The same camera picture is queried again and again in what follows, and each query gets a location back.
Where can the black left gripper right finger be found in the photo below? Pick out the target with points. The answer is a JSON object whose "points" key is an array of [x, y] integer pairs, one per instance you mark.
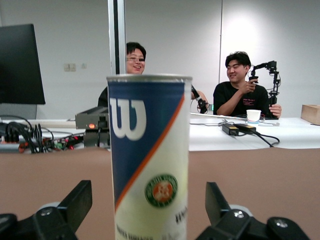
{"points": [[217, 212]]}

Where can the aluminium pillar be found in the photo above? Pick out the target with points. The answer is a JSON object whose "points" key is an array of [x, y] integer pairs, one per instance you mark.
{"points": [[117, 37]]}

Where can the white wall switch plate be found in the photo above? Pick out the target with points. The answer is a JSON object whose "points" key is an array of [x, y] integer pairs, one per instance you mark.
{"points": [[70, 67]]}

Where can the person in black T-shirt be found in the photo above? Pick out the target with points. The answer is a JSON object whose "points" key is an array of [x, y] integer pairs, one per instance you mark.
{"points": [[232, 100]]}

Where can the small white wall socket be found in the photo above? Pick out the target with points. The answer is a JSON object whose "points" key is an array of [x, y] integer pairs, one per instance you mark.
{"points": [[84, 66]]}

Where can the black computer monitor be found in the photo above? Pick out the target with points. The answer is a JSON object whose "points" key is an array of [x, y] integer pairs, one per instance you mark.
{"points": [[20, 65]]}

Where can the brown table mat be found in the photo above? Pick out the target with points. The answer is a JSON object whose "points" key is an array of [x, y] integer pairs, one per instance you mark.
{"points": [[250, 187]]}

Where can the white wall conduit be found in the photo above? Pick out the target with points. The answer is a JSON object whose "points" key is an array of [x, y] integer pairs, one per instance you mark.
{"points": [[221, 37]]}

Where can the white paper cup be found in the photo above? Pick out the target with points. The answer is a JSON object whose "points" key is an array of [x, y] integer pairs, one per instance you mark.
{"points": [[253, 116]]}

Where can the black power adapter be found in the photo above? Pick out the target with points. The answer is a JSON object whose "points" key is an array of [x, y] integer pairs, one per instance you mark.
{"points": [[230, 128], [247, 128]]}

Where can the black electronics box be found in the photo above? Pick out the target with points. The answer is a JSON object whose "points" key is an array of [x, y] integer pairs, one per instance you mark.
{"points": [[92, 117]]}

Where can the white table cover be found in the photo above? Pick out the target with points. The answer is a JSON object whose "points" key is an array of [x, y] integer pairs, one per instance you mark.
{"points": [[212, 140]]}

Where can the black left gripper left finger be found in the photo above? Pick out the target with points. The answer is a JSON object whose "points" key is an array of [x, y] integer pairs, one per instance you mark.
{"points": [[75, 205]]}

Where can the blue white tennis ball can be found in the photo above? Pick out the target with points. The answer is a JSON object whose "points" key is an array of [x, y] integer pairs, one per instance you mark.
{"points": [[150, 150]]}

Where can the wooden box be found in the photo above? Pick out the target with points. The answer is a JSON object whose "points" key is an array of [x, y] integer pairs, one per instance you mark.
{"points": [[311, 113]]}

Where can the person with glasses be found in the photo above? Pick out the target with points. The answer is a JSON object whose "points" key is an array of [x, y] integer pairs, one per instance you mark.
{"points": [[136, 65]]}

